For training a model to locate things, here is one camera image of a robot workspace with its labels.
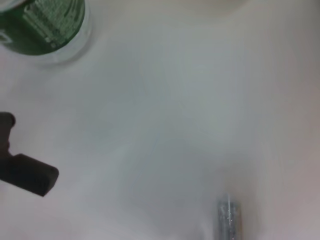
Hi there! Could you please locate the grey glitter pen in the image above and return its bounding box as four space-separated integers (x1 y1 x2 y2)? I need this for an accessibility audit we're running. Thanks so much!
216 193 243 240

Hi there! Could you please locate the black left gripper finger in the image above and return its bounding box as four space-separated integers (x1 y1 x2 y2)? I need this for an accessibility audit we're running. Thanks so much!
0 112 60 197

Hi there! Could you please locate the clear green-label water bottle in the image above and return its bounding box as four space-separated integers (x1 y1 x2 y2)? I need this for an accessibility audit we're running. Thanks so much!
0 0 92 63

